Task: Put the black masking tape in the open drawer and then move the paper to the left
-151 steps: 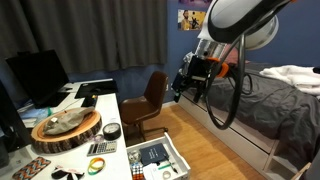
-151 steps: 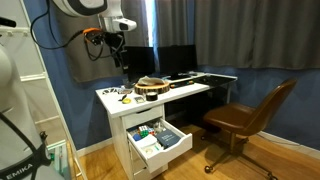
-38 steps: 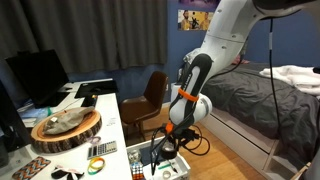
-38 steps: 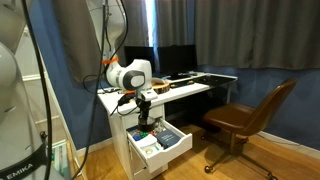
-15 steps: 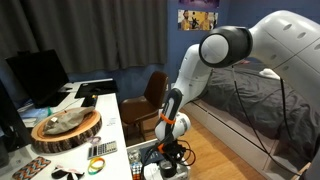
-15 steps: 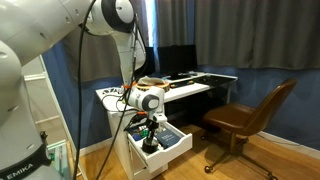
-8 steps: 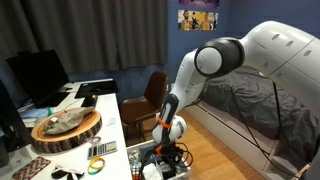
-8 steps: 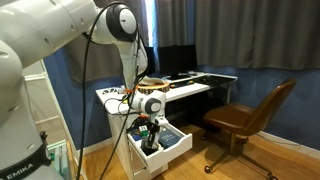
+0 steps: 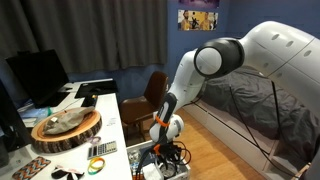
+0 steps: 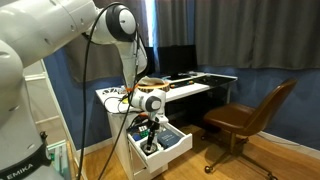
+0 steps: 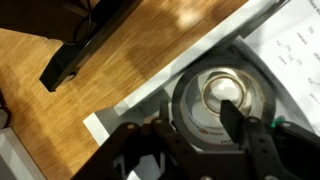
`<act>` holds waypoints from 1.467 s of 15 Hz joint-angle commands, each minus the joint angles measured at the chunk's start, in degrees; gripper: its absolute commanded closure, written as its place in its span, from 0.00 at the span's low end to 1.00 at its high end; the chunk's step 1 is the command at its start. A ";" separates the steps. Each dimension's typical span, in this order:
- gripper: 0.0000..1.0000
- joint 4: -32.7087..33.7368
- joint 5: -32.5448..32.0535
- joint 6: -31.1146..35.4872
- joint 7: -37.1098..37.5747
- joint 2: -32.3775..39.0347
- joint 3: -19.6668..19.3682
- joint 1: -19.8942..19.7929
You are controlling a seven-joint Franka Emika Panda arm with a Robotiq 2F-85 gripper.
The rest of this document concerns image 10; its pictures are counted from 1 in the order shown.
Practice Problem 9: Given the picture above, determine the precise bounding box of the white open drawer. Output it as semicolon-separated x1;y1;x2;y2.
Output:
126;118;194;174

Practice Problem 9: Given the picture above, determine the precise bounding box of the black computer monitor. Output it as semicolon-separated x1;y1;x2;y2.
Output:
157;44;198;81
143;45;156;76

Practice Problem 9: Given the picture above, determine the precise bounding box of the Rubik's cube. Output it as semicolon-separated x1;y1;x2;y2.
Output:
138;125;150;138

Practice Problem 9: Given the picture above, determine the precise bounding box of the black glass desk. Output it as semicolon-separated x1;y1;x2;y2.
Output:
199;73;239;105

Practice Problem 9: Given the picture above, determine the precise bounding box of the white closed drawer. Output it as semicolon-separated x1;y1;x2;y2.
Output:
128;144;169;180

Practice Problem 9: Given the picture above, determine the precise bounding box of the clear plastic box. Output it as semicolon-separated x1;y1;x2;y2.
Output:
46;139;73;178

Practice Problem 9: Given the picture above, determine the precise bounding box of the white shelf frame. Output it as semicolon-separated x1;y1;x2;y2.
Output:
23;59;88;180

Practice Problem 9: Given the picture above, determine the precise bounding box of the brown swivel chair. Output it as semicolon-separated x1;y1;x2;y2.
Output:
200;78;298;180

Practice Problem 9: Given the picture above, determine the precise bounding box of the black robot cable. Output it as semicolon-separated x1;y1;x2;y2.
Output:
75;1;151;180

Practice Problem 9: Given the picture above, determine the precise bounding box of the crumpled white paper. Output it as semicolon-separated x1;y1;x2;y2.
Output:
138;76;167;87

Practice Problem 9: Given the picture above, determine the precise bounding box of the navy Berkeley Engineering notebook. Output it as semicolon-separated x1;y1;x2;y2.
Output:
157;129;182;149

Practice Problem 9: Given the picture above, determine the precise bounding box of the white drawer cabinet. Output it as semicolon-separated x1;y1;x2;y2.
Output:
108;109;169;180

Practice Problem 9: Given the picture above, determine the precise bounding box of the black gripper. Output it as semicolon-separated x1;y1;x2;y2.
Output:
145;121;160;152

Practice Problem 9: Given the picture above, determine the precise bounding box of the black masking tape roll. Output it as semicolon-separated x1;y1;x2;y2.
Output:
142;143;159;156

